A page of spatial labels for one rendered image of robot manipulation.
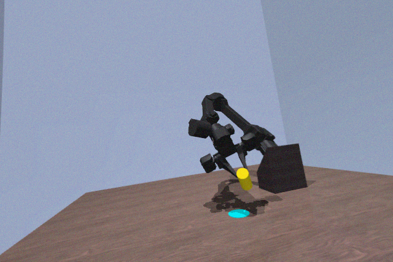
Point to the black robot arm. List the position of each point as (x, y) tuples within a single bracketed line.
[(219, 134)]

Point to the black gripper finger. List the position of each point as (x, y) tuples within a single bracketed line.
[(242, 152), (223, 163)]

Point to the yellow cylinder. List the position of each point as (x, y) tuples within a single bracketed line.
[(244, 179)]

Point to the cyan circle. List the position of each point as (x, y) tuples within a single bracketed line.
[(239, 213)]

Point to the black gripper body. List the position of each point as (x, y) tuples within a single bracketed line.
[(228, 148)]

